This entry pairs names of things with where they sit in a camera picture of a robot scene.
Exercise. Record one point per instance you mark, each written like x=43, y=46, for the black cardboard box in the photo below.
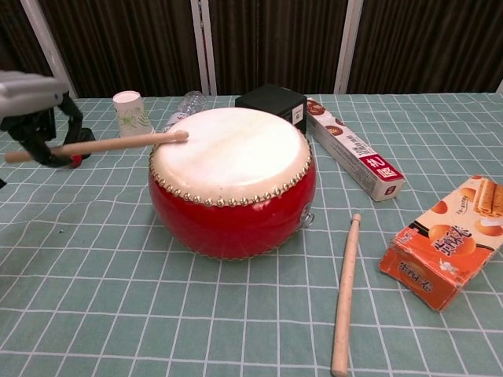
x=275, y=103

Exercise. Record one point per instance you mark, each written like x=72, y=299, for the long white red wrap box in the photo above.
x=353, y=149

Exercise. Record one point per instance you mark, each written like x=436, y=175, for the wooden drumstick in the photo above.
x=346, y=290
x=118, y=142

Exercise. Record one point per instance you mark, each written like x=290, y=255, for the green checked tablecloth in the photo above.
x=118, y=294

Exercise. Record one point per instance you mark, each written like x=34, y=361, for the white paper cup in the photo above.
x=131, y=114

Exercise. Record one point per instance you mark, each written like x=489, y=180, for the white partition post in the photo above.
x=204, y=47
x=349, y=47
x=51, y=47

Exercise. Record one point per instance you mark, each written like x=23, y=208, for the clear plastic water bottle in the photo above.
x=188, y=104

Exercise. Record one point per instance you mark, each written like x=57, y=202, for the orange egg roll snack box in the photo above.
x=448, y=247

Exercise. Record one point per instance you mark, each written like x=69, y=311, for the red drum with white skin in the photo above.
x=232, y=157

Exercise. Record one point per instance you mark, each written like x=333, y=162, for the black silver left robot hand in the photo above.
x=27, y=94

